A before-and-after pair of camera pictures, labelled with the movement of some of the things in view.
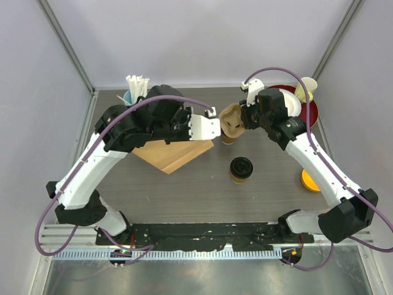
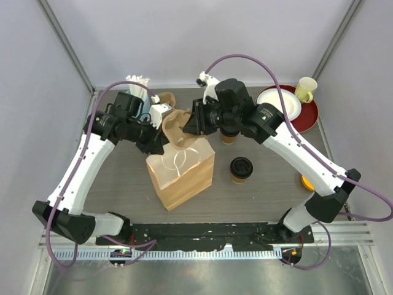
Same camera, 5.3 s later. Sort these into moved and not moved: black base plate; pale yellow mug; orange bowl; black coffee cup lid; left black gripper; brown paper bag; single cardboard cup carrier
Moved: left black gripper; single cardboard cup carrier; brown paper bag
Not moved: pale yellow mug; black coffee cup lid; black base plate; orange bowl
